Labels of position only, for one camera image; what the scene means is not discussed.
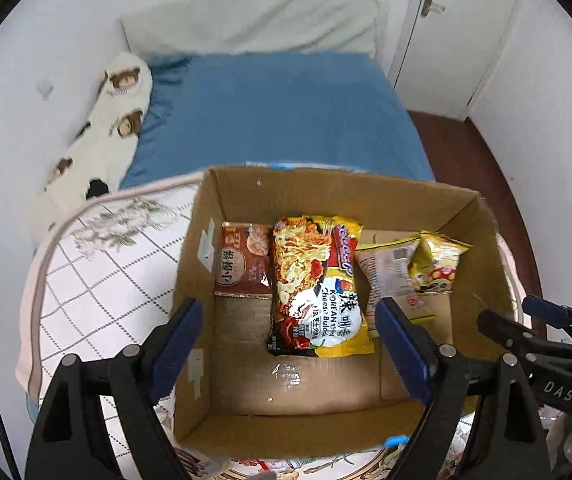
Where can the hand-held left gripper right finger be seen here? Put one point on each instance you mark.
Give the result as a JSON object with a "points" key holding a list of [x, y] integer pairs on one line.
{"points": [[406, 352]]}

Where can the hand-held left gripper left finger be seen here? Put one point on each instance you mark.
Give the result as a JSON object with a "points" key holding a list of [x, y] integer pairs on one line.
{"points": [[180, 347]]}

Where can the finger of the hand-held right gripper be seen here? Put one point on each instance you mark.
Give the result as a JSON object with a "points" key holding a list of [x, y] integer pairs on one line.
{"points": [[503, 327], [543, 306]]}

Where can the white snack packet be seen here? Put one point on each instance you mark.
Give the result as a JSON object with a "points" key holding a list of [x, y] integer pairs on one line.
{"points": [[383, 270]]}

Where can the panda print snack packet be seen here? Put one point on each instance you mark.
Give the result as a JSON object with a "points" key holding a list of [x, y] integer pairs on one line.
{"points": [[438, 265]]}

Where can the cardboard box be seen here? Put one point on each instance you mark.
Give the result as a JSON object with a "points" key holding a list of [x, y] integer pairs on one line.
{"points": [[266, 390]]}

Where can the brown snack packet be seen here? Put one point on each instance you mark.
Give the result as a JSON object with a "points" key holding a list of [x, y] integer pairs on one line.
{"points": [[241, 265]]}

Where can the yellow instant noodle packet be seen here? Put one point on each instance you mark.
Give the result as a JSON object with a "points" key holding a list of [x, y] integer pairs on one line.
{"points": [[316, 295]]}

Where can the white plastic bag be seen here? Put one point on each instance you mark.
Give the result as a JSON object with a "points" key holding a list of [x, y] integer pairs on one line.
{"points": [[571, 440]]}

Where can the floral quilted blanket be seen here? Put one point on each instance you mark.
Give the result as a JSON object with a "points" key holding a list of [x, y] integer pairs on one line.
{"points": [[95, 285]]}

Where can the bear print pillow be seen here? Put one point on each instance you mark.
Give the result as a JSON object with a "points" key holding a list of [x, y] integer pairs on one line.
{"points": [[110, 130]]}

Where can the bed with blue sheet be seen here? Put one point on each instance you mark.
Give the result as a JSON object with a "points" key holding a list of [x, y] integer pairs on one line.
{"points": [[276, 115]]}

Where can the white door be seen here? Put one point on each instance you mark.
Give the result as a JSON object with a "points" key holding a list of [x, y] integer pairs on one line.
{"points": [[456, 50]]}

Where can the pale green headboard cushion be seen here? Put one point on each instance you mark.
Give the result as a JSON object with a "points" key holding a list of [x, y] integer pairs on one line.
{"points": [[266, 20]]}

